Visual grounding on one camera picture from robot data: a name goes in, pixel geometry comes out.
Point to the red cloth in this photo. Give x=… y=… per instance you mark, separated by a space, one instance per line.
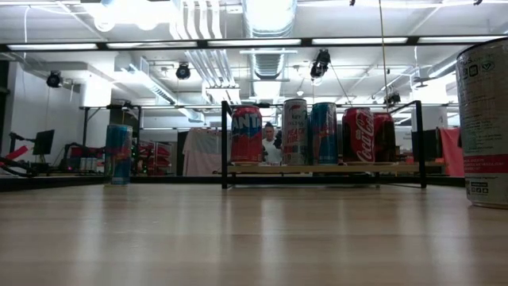
x=452 y=151

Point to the black overhead camera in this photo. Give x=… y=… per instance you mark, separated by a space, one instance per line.
x=320 y=63

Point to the red angled bar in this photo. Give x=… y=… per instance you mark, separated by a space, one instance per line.
x=18 y=152

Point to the black metal shelf frame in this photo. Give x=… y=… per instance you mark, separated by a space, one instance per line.
x=224 y=151

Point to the white ceiling pipe bundle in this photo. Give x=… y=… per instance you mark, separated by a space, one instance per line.
x=214 y=67

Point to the red bins rack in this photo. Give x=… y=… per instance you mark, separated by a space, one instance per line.
x=156 y=157

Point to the red Fanta strawberry can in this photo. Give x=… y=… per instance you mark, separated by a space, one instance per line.
x=246 y=137

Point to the white Celsius peach can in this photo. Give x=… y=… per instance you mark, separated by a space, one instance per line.
x=486 y=119
x=295 y=133

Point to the black background stand frame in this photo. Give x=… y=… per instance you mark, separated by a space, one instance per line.
x=85 y=119

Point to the white rectangular ceiling duct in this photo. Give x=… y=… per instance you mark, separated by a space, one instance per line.
x=151 y=83

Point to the ceiling air vent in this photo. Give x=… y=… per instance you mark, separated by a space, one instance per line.
x=268 y=65

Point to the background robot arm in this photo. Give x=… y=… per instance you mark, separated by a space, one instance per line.
x=67 y=151

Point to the small black ceiling camera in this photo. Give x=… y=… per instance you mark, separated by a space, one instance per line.
x=393 y=98

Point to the small black monitor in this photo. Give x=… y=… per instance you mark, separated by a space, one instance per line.
x=43 y=142

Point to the dark vertical panel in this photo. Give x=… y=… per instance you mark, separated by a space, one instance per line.
x=3 y=111

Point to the person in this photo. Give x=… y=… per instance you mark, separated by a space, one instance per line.
x=271 y=147

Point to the grey diagonal ceiling duct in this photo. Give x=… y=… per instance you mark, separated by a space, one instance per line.
x=440 y=69

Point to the red Coca-Cola can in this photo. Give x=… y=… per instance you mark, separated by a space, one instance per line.
x=358 y=135
x=384 y=137

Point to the white hanging cloth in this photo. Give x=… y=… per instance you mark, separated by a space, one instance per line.
x=202 y=153

